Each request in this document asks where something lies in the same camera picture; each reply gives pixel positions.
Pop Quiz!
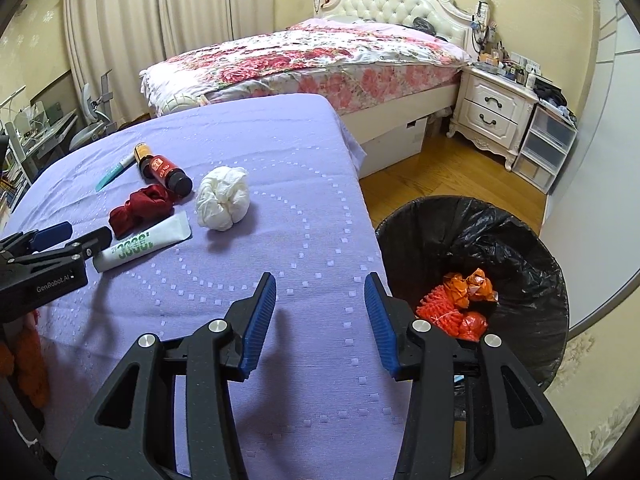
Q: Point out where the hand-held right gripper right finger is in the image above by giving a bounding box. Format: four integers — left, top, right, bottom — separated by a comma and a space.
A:
364, 272, 586, 480

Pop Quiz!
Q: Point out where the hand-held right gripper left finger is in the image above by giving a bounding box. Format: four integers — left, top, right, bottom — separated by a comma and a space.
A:
60, 271, 278, 480

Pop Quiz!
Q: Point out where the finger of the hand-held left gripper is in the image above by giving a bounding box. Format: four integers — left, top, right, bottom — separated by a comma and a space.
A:
7, 226, 113, 267
0, 221, 74, 261

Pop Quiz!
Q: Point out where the white tube green print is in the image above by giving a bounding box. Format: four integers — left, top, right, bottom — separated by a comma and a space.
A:
94, 210, 193, 274

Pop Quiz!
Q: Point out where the dark red cloth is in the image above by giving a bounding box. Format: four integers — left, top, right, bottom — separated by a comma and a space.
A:
108, 185, 178, 240

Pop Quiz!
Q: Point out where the teal pen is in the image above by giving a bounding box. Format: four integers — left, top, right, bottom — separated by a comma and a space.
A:
95, 154, 137, 192

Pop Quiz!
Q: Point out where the orange wrapper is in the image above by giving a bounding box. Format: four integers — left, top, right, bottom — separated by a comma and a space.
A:
446, 268, 499, 308

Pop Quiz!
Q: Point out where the brown bottle red label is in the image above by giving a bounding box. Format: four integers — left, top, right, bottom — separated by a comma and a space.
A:
133, 142, 193, 196

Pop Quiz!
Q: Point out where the white tissue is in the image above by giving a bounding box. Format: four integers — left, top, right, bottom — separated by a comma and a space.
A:
195, 166, 251, 232

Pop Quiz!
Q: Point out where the trash bin with black bag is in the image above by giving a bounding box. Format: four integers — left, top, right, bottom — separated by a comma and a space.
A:
375, 196, 571, 393

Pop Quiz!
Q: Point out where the person's left forearm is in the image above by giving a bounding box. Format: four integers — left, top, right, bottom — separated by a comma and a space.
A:
0, 310, 51, 411

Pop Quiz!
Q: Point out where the cluttered desk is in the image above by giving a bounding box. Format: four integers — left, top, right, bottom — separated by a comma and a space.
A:
0, 85, 80, 211

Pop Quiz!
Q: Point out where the grey office chair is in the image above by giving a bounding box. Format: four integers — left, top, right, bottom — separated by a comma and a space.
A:
67, 72, 121, 153

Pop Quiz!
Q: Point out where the purple tablecloth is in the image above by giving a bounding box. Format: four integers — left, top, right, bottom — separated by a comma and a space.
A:
0, 92, 416, 480

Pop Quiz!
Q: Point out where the white storage box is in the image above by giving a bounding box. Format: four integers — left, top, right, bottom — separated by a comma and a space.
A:
357, 115, 431, 178

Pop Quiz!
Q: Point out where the beige curtain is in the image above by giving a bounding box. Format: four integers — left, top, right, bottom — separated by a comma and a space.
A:
62, 0, 168, 128
160, 0, 281, 61

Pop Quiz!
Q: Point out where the white nightstand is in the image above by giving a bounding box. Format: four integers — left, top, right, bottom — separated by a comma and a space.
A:
446, 62, 538, 171

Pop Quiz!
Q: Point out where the clear plastic drawer unit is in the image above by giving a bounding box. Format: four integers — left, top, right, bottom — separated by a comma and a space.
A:
512, 102, 578, 195

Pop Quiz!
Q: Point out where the white wardrobe sliding door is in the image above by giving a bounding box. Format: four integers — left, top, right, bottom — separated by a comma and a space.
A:
537, 0, 640, 331

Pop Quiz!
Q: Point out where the floral blanket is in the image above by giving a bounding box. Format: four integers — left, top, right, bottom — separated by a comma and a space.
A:
140, 17, 473, 116

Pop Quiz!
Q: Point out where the black bag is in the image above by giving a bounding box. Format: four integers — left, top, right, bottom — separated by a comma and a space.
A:
532, 77, 581, 121

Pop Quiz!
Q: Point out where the cluster of small bottles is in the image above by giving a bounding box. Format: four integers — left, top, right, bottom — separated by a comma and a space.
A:
472, 25, 543, 86

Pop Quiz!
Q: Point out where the white bed tufted headboard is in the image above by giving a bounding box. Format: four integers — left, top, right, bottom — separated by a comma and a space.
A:
140, 0, 476, 161

